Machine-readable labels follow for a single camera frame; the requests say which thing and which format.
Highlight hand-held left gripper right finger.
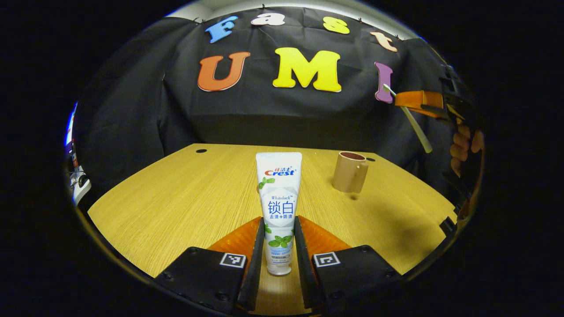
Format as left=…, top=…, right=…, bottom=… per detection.
left=294, top=216, right=404, bottom=311

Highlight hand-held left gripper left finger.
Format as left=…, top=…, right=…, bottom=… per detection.
left=154, top=217, right=266, bottom=315

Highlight white toothbrush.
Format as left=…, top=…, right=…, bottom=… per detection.
left=382, top=84, right=434, bottom=154

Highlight white toothpaste tube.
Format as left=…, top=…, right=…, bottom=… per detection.
left=256, top=152, right=303, bottom=276

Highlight beige cup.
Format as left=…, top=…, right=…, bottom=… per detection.
left=332, top=151, right=369, bottom=195

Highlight black backdrop cloth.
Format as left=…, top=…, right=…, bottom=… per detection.
left=73, top=5, right=468, bottom=207

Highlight white side desk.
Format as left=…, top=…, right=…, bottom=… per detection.
left=69, top=171, right=92, bottom=206

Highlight computer monitor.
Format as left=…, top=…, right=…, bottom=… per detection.
left=65, top=102, right=79, bottom=148

